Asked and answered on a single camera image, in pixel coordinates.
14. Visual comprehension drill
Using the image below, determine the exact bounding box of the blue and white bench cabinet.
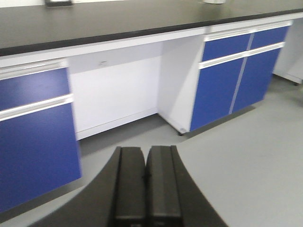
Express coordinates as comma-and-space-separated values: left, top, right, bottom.
0, 9, 303, 212

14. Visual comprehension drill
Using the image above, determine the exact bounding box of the black power outlet box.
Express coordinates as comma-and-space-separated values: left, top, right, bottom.
45, 0, 73, 7

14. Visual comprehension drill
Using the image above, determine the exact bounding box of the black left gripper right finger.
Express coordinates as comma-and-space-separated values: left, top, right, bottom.
145, 146, 183, 227

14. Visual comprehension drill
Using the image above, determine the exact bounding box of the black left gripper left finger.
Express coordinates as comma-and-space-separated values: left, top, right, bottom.
115, 147, 146, 227

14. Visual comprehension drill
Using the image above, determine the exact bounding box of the white container on bench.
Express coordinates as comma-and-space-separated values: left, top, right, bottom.
203, 0, 226, 4

